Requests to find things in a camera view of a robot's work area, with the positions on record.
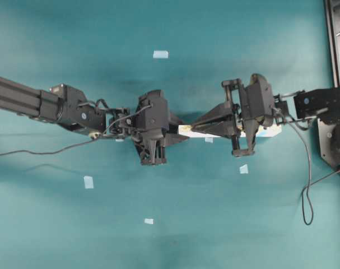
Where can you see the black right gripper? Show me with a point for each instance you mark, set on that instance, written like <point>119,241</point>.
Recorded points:
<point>238,107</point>

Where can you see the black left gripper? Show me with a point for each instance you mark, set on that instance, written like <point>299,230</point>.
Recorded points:
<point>150,141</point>

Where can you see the white particle wooden board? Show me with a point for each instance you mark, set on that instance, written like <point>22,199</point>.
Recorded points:
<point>185,130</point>

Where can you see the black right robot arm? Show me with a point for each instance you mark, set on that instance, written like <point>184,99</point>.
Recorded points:
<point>321,104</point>

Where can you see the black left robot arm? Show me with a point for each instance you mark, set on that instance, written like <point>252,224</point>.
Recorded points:
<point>68,108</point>

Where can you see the blue tape marker under rod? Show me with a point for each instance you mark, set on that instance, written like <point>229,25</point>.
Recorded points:
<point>149,221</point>

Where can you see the blue tape marker centre-right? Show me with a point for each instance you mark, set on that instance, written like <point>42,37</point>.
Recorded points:
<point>209,140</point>

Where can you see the blue tape marker right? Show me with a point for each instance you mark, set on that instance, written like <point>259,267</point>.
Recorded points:
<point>244,169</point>

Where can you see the blue tape marker top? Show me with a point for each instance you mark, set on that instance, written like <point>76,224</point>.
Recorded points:
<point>160,54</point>

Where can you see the blue tape marker lower-left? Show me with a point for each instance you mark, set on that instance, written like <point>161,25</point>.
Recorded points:
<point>88,182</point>

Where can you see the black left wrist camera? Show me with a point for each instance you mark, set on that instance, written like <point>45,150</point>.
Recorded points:
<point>153,121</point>

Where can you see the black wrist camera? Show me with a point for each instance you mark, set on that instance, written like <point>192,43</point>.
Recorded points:
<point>153,121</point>
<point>257,101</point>

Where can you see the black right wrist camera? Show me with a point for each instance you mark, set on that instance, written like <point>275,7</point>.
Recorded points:
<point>257,101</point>

